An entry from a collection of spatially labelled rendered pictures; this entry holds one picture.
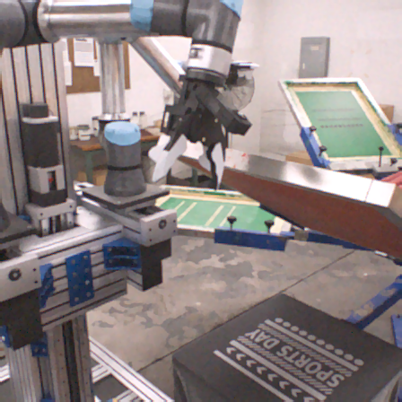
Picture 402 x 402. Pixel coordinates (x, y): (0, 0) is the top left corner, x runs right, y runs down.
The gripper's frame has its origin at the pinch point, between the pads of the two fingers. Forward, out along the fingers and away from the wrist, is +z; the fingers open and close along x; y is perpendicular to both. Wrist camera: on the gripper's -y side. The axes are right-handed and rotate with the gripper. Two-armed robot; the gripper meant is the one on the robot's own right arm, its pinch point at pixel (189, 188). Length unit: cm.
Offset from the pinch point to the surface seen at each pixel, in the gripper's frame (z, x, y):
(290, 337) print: 39, -56, 5
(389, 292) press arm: 28, -105, -1
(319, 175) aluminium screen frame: -7.3, -14.3, -16.1
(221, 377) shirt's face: 47, -31, 7
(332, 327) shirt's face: 36, -68, 0
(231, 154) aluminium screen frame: -7.4, -14.3, 5.1
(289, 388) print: 44, -40, -7
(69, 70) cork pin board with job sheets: -55, -159, 379
